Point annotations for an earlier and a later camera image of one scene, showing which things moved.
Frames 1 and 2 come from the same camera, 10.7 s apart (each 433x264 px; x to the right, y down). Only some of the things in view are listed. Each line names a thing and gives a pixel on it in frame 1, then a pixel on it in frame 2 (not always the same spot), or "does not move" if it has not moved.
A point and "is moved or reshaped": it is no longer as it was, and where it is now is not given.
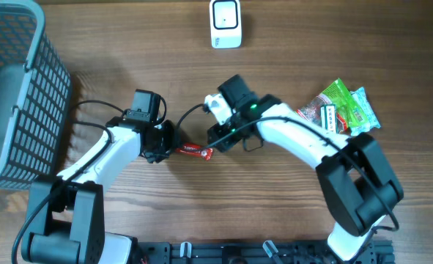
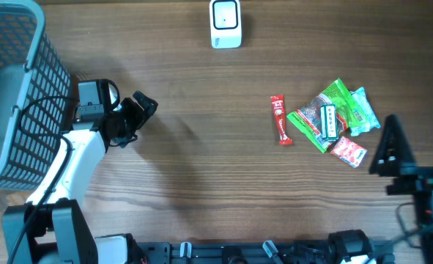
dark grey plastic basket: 26,95 does not move
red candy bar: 195,149 is moved or reshaped
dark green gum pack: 328,116 does not move
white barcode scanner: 226,24 does not move
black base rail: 256,252 does not move
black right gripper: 227,142 -> 415,177
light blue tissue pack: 368,112 does not move
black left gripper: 157,157 -> 138,114
